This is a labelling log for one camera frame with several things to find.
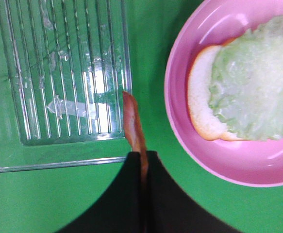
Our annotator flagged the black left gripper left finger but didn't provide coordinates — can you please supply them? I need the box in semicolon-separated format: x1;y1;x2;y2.
58;152;142;233

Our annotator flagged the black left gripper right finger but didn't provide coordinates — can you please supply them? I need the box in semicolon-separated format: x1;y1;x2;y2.
147;151;238;233

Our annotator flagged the bacon strip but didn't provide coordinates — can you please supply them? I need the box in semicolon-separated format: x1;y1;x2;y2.
122;91;149;186

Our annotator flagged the toast bread slice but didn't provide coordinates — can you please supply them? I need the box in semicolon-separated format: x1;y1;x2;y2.
187;39;245;141

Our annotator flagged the green lettuce leaf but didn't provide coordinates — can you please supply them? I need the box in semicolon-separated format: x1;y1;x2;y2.
209;16;283;140

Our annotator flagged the pink plate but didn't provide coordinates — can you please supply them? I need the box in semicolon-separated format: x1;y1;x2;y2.
164;0;283;187

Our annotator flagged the left clear plastic tray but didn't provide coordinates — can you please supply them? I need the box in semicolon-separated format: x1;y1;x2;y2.
0;0;132;172

